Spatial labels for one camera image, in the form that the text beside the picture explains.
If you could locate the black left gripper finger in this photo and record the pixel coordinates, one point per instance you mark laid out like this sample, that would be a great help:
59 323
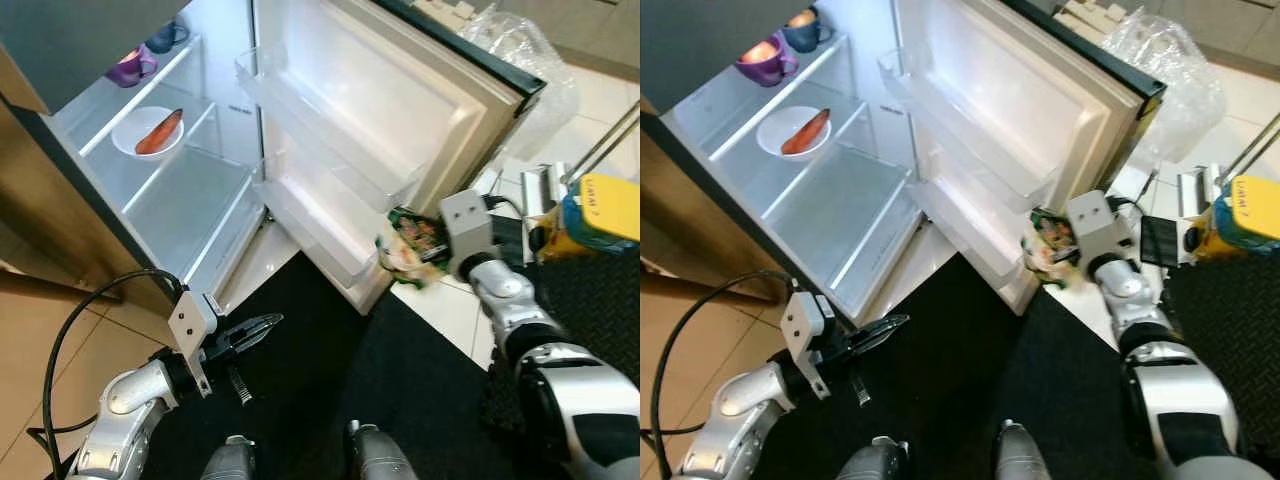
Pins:
880 325
878 344
258 323
258 343

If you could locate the green snack pouch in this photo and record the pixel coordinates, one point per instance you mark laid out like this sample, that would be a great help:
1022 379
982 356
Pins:
415 240
1050 245

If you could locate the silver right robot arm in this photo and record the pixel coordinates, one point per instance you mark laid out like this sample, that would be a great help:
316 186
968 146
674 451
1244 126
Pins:
1190 400
560 400

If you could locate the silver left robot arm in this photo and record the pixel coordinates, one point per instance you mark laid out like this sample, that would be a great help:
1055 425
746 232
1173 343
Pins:
130 395
750 395

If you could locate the glass fridge shelf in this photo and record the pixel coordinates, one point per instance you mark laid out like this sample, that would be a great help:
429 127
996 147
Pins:
185 72
850 130
205 130
825 75

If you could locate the silver fridge body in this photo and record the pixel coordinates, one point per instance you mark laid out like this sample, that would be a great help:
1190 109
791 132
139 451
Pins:
860 60
225 60

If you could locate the small black ribbed pad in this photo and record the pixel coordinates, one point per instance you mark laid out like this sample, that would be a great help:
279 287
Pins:
1162 240
515 240

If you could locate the deep clear door bin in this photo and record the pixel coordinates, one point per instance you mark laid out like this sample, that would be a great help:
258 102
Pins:
980 250
320 240

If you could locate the clear crisper drawer cover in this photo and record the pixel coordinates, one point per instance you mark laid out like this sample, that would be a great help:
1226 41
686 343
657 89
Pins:
190 215
840 220

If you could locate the grey left robot leg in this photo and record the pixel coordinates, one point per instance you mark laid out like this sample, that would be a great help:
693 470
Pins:
228 460
872 462

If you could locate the grey robot leg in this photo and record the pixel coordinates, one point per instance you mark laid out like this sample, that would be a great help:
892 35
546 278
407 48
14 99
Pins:
872 462
1020 455
228 460
380 455

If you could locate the silver metal hand cart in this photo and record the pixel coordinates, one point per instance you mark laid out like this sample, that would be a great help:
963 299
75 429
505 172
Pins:
1195 190
540 185

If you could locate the black foam floor tile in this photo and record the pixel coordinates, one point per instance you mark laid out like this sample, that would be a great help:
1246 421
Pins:
600 300
1230 310

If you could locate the grey right robot leg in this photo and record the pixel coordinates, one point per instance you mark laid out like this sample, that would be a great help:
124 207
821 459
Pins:
380 455
1020 455

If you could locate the long clear door bin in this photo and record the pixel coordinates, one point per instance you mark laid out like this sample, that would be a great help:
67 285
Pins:
320 130
960 130

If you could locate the yellow lidded tub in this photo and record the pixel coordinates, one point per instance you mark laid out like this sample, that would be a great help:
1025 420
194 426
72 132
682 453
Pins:
610 200
1250 205

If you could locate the orange carrot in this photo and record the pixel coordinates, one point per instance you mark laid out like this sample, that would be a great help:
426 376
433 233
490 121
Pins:
806 132
160 132

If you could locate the beige cardboard packing insert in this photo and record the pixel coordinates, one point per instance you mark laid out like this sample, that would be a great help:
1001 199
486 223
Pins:
1085 12
445 10

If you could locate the purple cup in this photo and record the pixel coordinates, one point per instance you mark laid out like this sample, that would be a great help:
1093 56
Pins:
760 72
125 70

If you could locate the dark blue cup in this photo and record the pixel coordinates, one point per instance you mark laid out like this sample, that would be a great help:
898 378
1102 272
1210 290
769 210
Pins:
805 40
165 40

